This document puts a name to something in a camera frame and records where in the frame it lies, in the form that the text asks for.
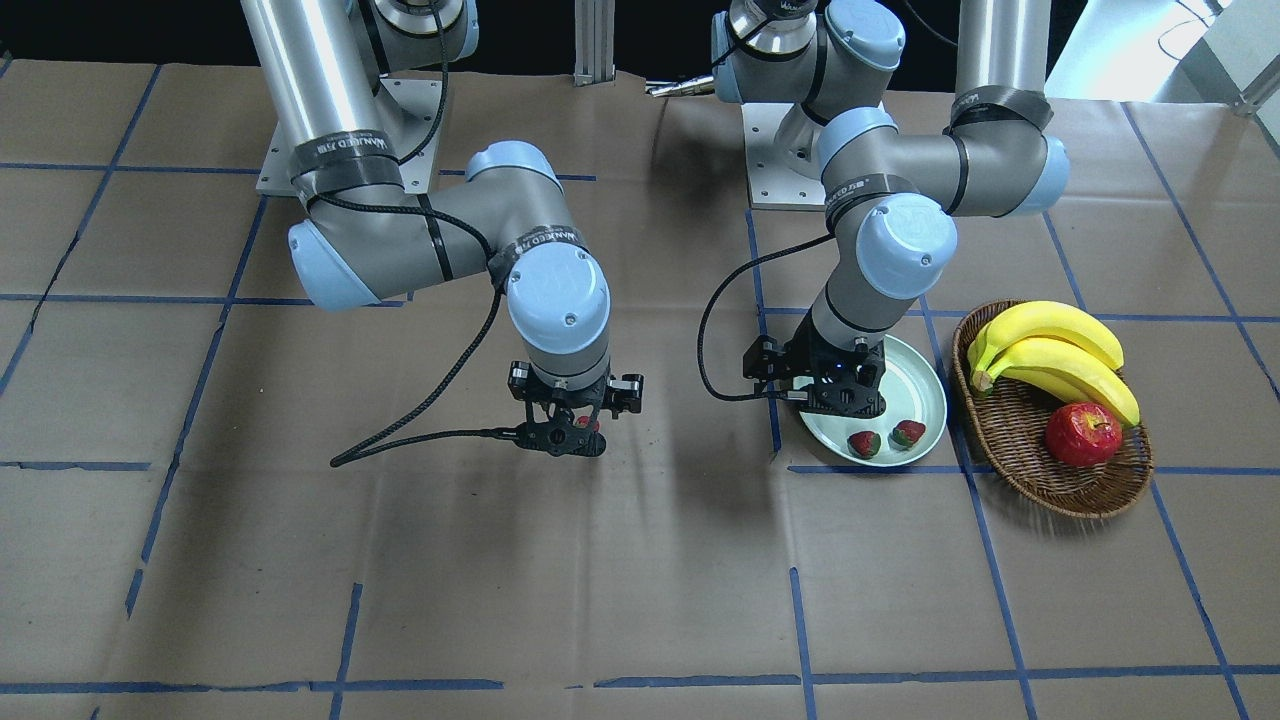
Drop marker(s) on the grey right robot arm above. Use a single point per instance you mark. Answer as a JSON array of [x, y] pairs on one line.
[[368, 236]]

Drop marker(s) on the yellow banana bunch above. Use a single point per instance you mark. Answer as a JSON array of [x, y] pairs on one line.
[[1060, 340]]

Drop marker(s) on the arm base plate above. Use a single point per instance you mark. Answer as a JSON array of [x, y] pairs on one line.
[[407, 108], [787, 151]]

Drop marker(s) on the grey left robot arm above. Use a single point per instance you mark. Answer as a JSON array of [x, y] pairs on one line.
[[890, 199]]

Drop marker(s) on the light green plate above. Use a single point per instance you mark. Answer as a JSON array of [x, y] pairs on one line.
[[912, 392]]

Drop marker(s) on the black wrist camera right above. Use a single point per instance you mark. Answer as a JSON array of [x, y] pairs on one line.
[[624, 395]]

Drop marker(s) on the aluminium frame post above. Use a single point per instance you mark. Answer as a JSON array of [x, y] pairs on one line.
[[594, 23]]

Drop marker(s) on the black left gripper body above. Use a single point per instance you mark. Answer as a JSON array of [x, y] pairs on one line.
[[801, 354]]

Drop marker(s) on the red apple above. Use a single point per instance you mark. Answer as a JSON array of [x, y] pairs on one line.
[[1083, 434]]

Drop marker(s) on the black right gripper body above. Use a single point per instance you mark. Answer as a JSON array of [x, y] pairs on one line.
[[522, 381]]

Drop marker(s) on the brown wicker basket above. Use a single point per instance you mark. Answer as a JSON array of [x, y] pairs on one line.
[[1006, 430]]

